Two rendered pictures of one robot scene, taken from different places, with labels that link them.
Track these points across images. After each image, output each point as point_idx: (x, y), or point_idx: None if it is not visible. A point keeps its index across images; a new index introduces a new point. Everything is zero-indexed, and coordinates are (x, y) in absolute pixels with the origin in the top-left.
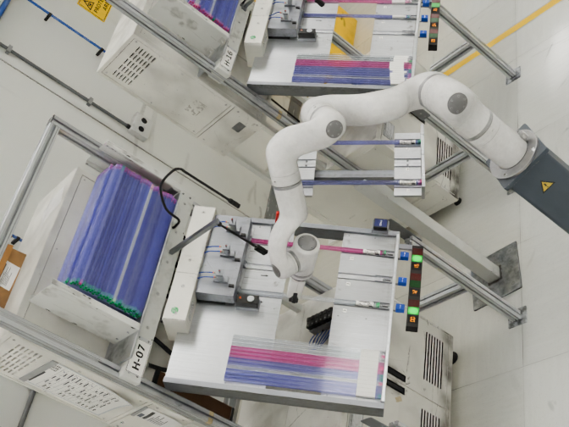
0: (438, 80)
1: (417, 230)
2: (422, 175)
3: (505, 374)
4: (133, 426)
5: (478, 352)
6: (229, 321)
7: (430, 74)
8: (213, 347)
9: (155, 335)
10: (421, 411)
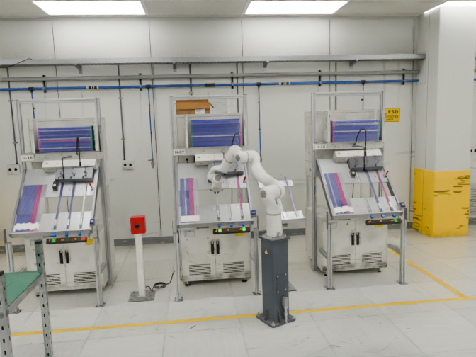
0: (272, 185)
1: None
2: None
3: (231, 292)
4: None
5: (244, 286)
6: (202, 176)
7: (279, 185)
8: (191, 173)
9: None
10: (209, 263)
